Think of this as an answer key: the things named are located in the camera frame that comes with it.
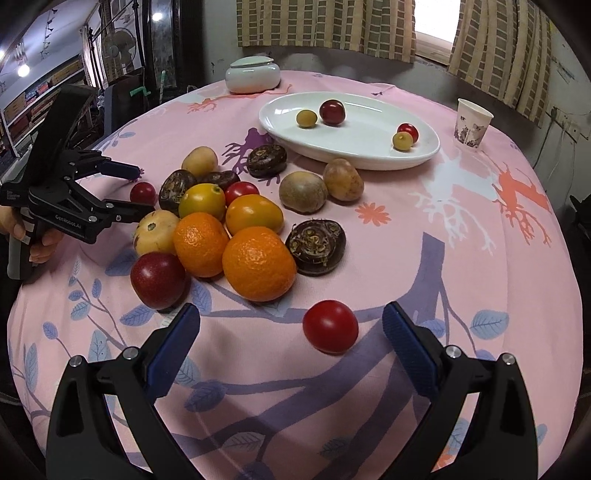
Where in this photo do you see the pale striped pepino melon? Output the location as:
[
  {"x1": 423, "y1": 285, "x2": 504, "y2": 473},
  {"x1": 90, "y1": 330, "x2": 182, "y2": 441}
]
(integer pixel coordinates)
[{"x1": 133, "y1": 210, "x2": 181, "y2": 257}]

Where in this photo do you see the standing fan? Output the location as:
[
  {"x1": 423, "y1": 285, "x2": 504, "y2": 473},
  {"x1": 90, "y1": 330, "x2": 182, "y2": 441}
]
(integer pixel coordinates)
[{"x1": 102, "y1": 28, "x2": 139, "y2": 70}]

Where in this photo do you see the white oval plate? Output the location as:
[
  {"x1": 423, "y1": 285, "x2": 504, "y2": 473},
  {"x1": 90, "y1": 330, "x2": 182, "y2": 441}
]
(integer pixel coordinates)
[{"x1": 258, "y1": 92, "x2": 441, "y2": 171}]

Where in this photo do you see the storage shelf with boxes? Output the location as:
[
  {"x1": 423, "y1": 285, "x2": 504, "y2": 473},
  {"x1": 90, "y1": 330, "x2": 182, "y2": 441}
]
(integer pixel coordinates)
[{"x1": 0, "y1": 55, "x2": 93, "y2": 158}]

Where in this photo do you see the dark framed panel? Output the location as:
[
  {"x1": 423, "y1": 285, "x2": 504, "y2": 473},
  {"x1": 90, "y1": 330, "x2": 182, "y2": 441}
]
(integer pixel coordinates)
[{"x1": 139, "y1": 0, "x2": 206, "y2": 93}]

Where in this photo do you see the person's left hand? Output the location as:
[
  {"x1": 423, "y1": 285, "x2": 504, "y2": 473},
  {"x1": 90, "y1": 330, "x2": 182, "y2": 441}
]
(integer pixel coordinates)
[{"x1": 0, "y1": 205, "x2": 65, "y2": 265}]

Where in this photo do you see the orange mandarin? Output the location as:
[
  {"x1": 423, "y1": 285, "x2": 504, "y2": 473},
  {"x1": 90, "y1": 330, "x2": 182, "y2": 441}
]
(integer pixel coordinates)
[
  {"x1": 173, "y1": 212, "x2": 230, "y2": 278},
  {"x1": 222, "y1": 226, "x2": 297, "y2": 302}
]

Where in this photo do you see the wall socket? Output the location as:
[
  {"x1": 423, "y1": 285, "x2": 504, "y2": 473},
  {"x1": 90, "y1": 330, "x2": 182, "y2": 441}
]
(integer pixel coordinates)
[{"x1": 551, "y1": 108, "x2": 585, "y2": 139}]

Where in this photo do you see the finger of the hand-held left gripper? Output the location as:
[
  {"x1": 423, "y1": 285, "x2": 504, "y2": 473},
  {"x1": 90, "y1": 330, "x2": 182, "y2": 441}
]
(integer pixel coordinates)
[
  {"x1": 65, "y1": 150, "x2": 141, "y2": 182},
  {"x1": 69, "y1": 181, "x2": 154, "y2": 224}
]

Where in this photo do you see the pink printed tablecloth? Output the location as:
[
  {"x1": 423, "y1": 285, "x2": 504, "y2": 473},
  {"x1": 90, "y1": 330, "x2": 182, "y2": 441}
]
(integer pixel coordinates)
[{"x1": 7, "y1": 69, "x2": 585, "y2": 480}]

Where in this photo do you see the checked beige curtain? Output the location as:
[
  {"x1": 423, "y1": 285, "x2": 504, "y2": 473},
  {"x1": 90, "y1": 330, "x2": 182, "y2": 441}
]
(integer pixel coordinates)
[
  {"x1": 449, "y1": 0, "x2": 555, "y2": 129},
  {"x1": 236, "y1": 0, "x2": 417, "y2": 63}
]

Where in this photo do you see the yellow lemon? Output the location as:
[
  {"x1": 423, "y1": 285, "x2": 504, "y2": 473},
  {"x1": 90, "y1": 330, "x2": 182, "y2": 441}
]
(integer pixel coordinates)
[{"x1": 178, "y1": 183, "x2": 226, "y2": 221}]

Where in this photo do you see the green brown passion fruit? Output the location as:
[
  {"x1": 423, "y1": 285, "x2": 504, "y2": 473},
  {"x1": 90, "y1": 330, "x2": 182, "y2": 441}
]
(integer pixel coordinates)
[{"x1": 279, "y1": 171, "x2": 329, "y2": 214}]

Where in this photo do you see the printed paper cup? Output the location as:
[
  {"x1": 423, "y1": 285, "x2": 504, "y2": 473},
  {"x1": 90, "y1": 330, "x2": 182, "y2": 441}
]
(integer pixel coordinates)
[{"x1": 454, "y1": 98, "x2": 494, "y2": 149}]

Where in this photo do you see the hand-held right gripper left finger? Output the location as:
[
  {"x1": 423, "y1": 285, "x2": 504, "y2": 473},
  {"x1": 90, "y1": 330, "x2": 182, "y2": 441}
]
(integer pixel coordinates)
[{"x1": 46, "y1": 302, "x2": 201, "y2": 480}]

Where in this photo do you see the yellow orange citrus fruit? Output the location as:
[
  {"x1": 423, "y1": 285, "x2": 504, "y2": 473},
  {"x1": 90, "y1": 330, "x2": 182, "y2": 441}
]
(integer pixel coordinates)
[{"x1": 225, "y1": 194, "x2": 284, "y2": 235}]

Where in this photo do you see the black chair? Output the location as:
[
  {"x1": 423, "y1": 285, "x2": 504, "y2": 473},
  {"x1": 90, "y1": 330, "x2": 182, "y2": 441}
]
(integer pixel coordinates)
[{"x1": 104, "y1": 74, "x2": 153, "y2": 134}]

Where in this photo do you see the dark red plum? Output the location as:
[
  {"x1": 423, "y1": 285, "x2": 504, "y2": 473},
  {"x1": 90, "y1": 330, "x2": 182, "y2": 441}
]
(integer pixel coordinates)
[
  {"x1": 130, "y1": 252, "x2": 187, "y2": 311},
  {"x1": 319, "y1": 99, "x2": 346, "y2": 126}
]

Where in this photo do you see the white lidded ceramic jar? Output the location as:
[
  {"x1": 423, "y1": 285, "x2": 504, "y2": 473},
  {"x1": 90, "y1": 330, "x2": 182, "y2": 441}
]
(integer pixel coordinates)
[{"x1": 225, "y1": 56, "x2": 281, "y2": 95}]

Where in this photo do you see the dark water chestnut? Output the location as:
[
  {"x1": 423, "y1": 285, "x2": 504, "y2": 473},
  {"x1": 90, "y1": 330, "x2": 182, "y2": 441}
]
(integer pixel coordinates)
[
  {"x1": 246, "y1": 144, "x2": 288, "y2": 179},
  {"x1": 199, "y1": 171, "x2": 241, "y2": 191},
  {"x1": 285, "y1": 220, "x2": 347, "y2": 277},
  {"x1": 158, "y1": 169, "x2": 198, "y2": 215}
]

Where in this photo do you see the tan passion fruit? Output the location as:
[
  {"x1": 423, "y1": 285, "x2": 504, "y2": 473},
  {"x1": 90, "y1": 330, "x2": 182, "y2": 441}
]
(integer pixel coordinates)
[{"x1": 322, "y1": 158, "x2": 365, "y2": 202}]

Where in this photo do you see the window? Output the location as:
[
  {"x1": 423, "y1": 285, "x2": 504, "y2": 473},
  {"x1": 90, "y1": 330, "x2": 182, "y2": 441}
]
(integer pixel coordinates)
[{"x1": 413, "y1": 0, "x2": 462, "y2": 65}]

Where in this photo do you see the wall cable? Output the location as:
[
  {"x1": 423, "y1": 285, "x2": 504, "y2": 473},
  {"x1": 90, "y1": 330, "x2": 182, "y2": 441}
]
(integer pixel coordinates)
[{"x1": 533, "y1": 124, "x2": 555, "y2": 169}]

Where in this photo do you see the yellow pepino melon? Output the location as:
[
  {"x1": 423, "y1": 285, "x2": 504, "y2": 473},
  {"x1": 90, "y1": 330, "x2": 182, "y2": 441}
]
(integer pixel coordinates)
[{"x1": 181, "y1": 146, "x2": 218, "y2": 177}]

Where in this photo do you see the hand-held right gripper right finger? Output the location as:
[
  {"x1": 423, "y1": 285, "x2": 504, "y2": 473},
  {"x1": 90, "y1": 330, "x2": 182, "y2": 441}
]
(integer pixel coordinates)
[{"x1": 382, "y1": 301, "x2": 552, "y2": 480}]

